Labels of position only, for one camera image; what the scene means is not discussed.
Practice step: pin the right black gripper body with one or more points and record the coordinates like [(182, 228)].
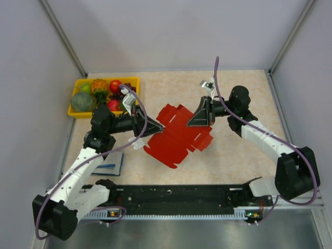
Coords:
[(209, 110)]

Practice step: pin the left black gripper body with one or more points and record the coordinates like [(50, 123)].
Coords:
[(138, 126)]

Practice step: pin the small clear plastic bag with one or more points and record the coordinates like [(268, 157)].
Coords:
[(136, 144)]

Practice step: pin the red paper box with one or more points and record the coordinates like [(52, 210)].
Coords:
[(173, 144)]

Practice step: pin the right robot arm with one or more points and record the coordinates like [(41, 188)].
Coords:
[(296, 169)]

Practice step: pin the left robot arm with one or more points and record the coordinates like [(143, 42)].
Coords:
[(59, 211)]

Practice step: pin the green lime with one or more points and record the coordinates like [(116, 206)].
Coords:
[(122, 106)]

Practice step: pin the red apple bottom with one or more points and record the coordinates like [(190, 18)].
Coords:
[(114, 105)]

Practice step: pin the red apple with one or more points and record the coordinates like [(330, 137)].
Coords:
[(114, 105), (114, 86)]

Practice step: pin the purple grapes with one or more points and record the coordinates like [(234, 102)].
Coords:
[(119, 95)]

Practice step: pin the yellow plastic tray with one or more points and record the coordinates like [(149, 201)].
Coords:
[(134, 81)]

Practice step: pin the red apple top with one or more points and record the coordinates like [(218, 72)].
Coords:
[(114, 86)]

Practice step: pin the orange pineapple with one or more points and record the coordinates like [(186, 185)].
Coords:
[(100, 90)]

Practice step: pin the green melon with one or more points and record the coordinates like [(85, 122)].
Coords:
[(83, 102)]

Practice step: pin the blue razor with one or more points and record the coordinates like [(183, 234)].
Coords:
[(107, 166)]

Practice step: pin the green apple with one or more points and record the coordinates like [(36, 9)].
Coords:
[(86, 87)]

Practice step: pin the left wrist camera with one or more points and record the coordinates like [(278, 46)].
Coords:
[(129, 98)]

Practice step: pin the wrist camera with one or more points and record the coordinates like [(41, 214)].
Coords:
[(209, 86), (129, 98)]

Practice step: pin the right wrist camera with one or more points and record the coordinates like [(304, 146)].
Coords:
[(209, 86)]

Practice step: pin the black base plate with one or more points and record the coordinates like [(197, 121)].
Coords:
[(185, 199)]

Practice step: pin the grey cable duct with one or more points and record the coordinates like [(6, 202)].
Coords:
[(238, 214)]

